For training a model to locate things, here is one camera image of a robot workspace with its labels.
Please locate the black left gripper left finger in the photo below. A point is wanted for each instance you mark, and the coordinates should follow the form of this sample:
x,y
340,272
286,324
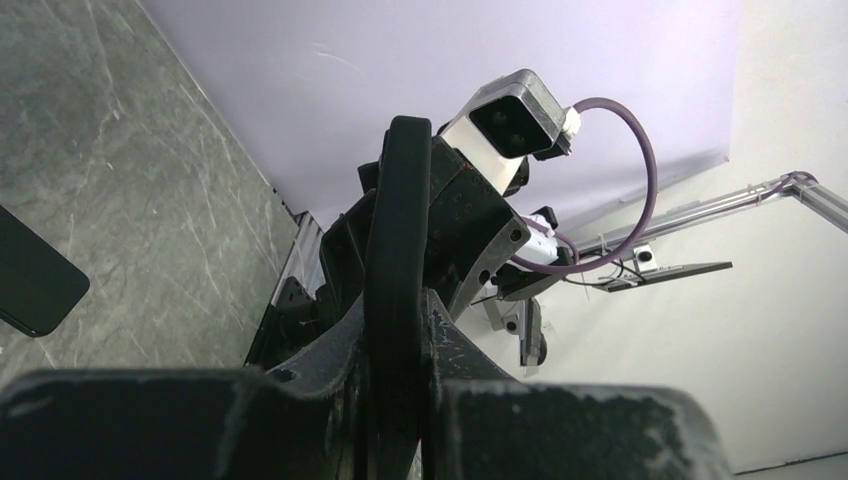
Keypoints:
x,y
298,420

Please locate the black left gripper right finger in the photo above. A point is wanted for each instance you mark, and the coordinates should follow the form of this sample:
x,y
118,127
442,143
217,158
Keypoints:
x,y
482,423

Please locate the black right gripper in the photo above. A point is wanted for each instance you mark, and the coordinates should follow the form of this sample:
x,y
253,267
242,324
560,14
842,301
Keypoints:
x,y
472,231

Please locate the black phone case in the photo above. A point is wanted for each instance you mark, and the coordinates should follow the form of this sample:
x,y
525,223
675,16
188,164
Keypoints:
x,y
392,292

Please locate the phone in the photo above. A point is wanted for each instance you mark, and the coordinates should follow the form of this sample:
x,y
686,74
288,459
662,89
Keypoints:
x,y
39,286

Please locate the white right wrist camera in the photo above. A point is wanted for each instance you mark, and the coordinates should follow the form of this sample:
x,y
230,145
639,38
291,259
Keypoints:
x,y
505,122

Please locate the aluminium frame rail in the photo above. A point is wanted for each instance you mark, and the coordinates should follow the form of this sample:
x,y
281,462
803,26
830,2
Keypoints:
x,y
286,324

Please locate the overhead camera mount bracket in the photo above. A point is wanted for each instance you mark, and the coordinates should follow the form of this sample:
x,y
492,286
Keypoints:
x,y
512,304

